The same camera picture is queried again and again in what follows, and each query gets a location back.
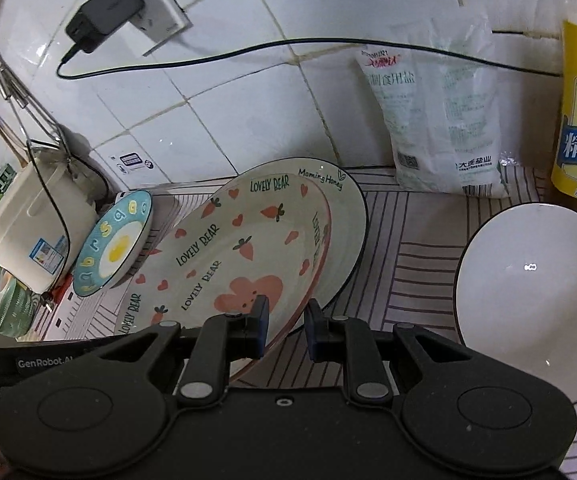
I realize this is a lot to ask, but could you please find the white salt bag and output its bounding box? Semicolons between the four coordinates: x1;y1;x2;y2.
356;15;503;195

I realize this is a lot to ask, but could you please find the striped table mat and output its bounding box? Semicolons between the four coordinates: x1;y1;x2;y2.
33;165;577;480

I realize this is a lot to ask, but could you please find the white bowl dark rim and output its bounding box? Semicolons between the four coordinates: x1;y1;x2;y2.
453;202;577;406

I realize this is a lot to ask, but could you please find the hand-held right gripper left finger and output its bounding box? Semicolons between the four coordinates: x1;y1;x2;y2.
96;295;272;408

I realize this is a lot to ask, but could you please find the small wall sticker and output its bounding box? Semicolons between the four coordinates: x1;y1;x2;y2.
111;152;154;173

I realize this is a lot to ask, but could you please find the blue egg print plate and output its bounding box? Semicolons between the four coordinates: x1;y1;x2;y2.
72;190;154;297

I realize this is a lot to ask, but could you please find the cream rice cooker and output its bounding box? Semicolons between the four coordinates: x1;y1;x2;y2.
0;157;99;293

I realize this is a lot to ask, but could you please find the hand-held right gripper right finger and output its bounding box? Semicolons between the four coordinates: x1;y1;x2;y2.
303;299;472;408

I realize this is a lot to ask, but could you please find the pink bear print plate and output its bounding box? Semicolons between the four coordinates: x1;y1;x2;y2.
116;174;332;381

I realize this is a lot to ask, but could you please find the metal hanging utensil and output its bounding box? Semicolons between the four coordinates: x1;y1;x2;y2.
0;47;72;166

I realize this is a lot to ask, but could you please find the white plate dark rim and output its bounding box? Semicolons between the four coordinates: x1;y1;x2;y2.
228;159;369;333

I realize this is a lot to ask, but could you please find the white wall socket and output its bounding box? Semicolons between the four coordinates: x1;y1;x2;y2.
113;0;192;57

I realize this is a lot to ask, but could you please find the long black cable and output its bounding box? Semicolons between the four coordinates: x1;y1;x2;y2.
56;37;567;81

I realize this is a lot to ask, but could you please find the black power adapter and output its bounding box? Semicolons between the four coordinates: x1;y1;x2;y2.
65;0;146;54

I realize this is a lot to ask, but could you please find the green bowl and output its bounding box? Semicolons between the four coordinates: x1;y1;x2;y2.
0;277;36;337

